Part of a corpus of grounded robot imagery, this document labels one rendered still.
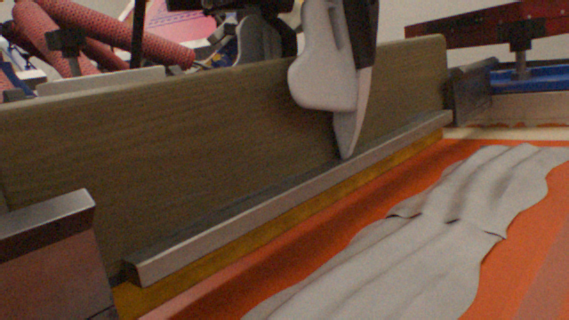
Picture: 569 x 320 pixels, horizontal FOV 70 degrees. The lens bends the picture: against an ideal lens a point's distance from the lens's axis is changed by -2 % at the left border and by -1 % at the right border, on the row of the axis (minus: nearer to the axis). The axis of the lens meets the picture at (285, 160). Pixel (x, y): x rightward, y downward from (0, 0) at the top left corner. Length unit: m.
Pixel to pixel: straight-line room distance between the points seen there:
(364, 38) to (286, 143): 0.07
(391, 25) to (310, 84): 2.30
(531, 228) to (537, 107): 0.24
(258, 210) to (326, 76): 0.08
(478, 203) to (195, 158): 0.17
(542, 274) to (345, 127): 0.12
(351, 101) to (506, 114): 0.27
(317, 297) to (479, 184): 0.15
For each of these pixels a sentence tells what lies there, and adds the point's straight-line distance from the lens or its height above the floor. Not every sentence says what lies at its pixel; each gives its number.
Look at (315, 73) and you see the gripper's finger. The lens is 0.22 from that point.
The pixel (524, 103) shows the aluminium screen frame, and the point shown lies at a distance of 0.48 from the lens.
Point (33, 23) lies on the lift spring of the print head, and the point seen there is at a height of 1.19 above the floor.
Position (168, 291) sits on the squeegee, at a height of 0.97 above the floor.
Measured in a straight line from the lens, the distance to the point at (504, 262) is 0.21.
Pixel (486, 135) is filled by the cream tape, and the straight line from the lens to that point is 0.45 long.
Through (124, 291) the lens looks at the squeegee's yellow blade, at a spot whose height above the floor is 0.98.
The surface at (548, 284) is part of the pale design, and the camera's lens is 0.20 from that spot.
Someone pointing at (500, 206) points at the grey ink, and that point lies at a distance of 0.26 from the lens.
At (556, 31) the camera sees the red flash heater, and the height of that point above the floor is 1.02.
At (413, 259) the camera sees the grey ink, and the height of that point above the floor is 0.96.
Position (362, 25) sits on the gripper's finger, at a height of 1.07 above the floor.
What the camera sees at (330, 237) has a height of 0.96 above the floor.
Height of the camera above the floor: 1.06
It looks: 13 degrees down
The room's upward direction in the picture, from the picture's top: 10 degrees counter-clockwise
